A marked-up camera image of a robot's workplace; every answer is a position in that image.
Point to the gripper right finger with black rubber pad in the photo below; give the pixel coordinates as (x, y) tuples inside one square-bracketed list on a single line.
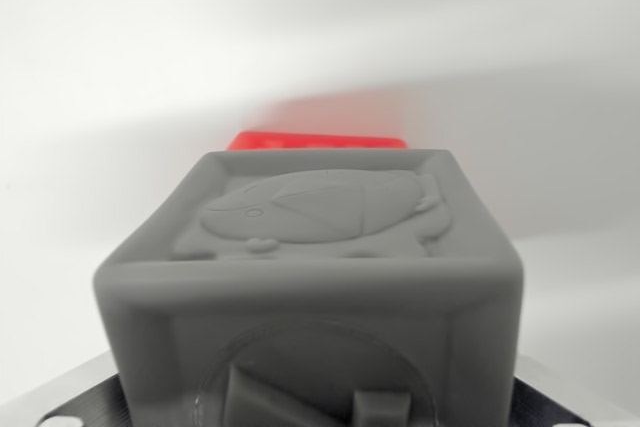
[(545, 397)]

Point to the gripper left finger with black rubber pad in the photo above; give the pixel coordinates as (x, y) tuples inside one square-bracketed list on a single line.
[(85, 397)]

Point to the grey embossed rubber cube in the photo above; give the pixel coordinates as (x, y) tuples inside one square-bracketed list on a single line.
[(310, 307)]

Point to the red rubber cube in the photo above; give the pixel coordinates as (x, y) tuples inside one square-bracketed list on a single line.
[(310, 141)]

